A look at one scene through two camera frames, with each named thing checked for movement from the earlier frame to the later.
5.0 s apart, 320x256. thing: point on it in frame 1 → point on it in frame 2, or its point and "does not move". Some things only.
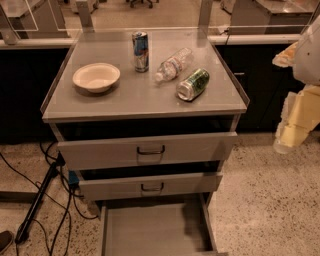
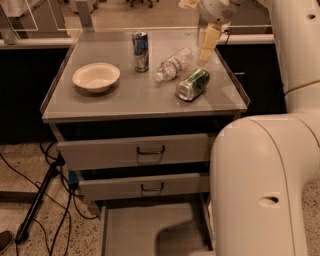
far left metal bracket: (7, 31) does not move
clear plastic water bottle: (172, 66) does not move
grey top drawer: (147, 151) does not move
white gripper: (308, 60) → (218, 10)
